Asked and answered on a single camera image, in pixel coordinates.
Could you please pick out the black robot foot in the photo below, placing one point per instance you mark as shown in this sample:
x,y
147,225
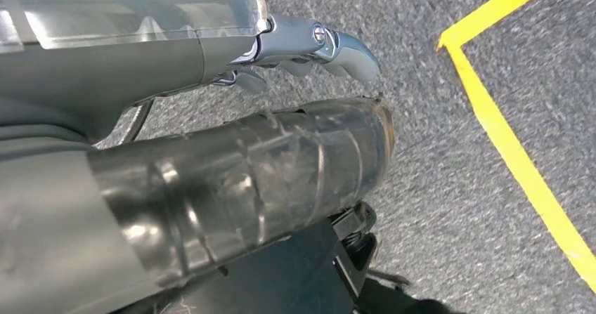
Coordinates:
x,y
279,274

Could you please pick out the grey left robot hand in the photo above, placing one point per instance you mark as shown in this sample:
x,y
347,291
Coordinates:
x,y
116,70

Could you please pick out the yellow floor tape square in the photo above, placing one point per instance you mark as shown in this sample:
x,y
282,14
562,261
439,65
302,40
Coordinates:
x,y
503,139

